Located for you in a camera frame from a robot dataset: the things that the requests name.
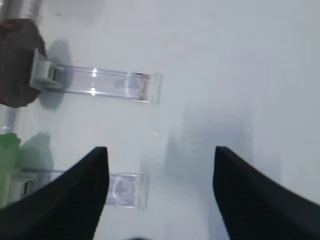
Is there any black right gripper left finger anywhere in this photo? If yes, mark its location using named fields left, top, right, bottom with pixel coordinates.
left=0, top=147, right=109, bottom=240

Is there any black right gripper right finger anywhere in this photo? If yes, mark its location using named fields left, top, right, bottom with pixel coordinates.
left=212, top=146, right=320, bottom=240

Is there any clear lettuce holder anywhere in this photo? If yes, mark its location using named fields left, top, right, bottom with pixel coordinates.
left=20, top=169, right=150, bottom=209

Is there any green lettuce leaf standing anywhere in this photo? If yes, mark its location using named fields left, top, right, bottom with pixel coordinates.
left=0, top=133, right=21, bottom=208

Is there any brown meat patty rear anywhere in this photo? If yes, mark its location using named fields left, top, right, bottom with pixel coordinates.
left=0, top=18, right=47, bottom=108

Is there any clear patty holder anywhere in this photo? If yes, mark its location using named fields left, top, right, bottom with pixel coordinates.
left=29, top=48, right=163, bottom=104

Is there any clear right rail strip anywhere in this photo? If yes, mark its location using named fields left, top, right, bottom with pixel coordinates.
left=0, top=105, right=18, bottom=134

